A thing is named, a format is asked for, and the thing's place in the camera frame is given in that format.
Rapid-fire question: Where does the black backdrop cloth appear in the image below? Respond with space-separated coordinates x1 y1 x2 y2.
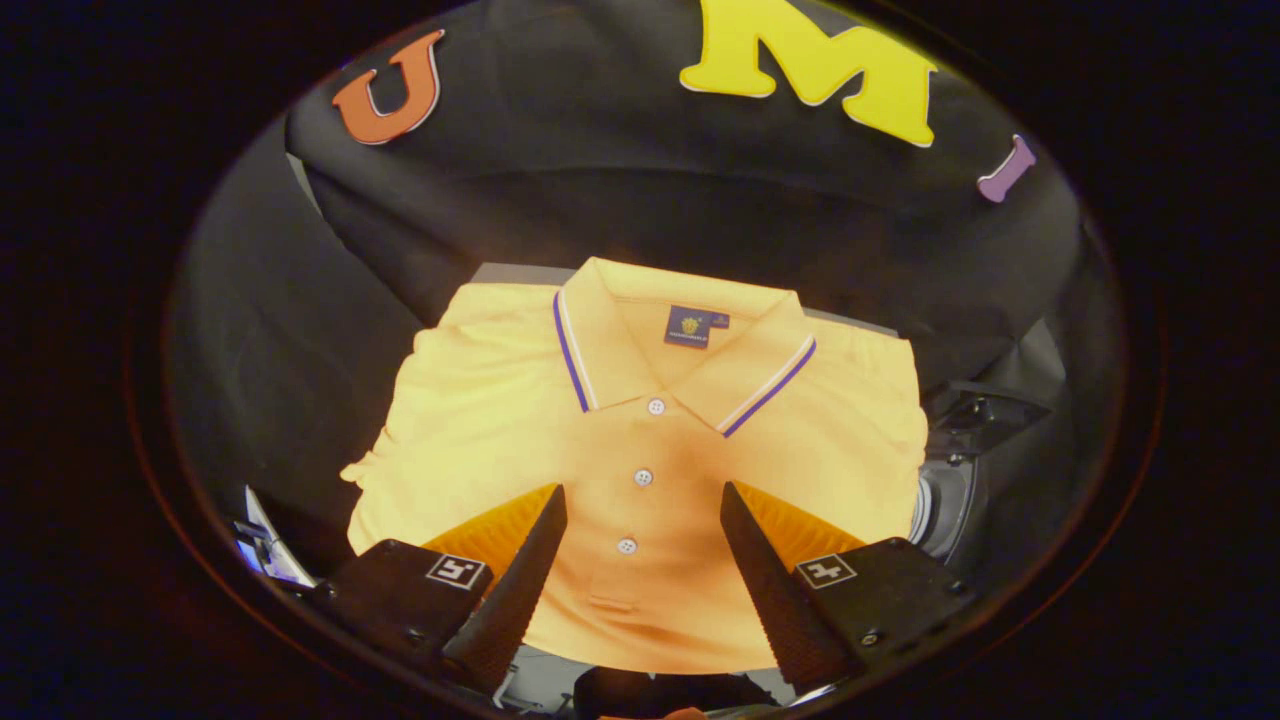
165 0 1126 561

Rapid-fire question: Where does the white and blue object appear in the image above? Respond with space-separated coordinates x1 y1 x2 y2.
235 487 319 591

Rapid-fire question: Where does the orange polo shirt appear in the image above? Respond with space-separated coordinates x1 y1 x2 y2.
340 257 929 674

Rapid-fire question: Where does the grey cabinet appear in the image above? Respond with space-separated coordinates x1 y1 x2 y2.
470 262 901 337

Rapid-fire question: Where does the dark grey washing machine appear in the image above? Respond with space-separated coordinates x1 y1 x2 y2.
908 450 991 561

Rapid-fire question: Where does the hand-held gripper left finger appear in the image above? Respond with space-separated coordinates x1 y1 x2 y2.
312 484 568 696

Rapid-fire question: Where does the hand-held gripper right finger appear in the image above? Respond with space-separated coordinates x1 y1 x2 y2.
719 481 979 693

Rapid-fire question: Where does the dark washing machine lid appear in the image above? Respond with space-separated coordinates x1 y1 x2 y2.
925 378 1053 459

